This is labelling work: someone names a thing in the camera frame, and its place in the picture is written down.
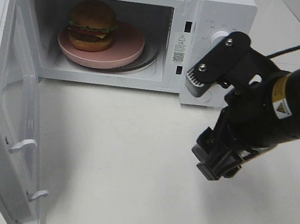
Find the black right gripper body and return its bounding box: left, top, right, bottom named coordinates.
left=207, top=43, right=300, bottom=169

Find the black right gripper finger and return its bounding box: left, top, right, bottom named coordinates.
left=185, top=31, right=251, bottom=98
left=187, top=124, right=247, bottom=185

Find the round microwave door button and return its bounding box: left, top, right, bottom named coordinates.
left=195, top=90, right=212, bottom=104

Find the pink round plate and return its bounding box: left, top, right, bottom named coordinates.
left=58, top=21, right=145, bottom=69

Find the toy burger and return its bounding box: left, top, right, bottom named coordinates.
left=67, top=0, right=118, bottom=52

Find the white microwave door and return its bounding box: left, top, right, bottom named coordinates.
left=0, top=0, right=48, bottom=224

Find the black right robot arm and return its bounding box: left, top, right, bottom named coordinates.
left=185, top=32, right=300, bottom=181

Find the upper white microwave knob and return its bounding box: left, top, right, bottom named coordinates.
left=210, top=30, right=229, bottom=48

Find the white warning label sticker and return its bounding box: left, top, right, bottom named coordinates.
left=171, top=32, right=189, bottom=64

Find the glass microwave turntable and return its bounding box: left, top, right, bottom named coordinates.
left=93, top=44, right=160, bottom=72

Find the white microwave oven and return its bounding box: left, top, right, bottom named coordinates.
left=33, top=0, right=257, bottom=107

